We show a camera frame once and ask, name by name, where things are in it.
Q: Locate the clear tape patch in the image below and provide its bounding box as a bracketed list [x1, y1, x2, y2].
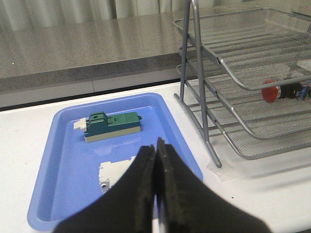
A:
[207, 160, 243, 182]

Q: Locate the white circuit breaker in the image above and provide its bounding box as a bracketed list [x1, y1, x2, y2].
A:
[99, 156, 136, 194]

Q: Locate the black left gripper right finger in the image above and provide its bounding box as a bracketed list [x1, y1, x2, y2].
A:
[156, 138, 271, 233]

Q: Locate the green knife switch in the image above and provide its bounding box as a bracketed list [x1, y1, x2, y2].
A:
[73, 112, 142, 143]

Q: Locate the silver rack frame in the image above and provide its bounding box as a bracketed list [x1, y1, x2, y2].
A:
[173, 0, 222, 168]

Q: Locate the red emergency push button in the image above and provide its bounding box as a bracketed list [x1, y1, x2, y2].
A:
[261, 80, 311, 103]

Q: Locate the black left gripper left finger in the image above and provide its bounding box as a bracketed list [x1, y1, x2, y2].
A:
[54, 146, 156, 233]

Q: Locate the blue plastic tray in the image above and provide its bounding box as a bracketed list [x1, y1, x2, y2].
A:
[27, 93, 203, 231]

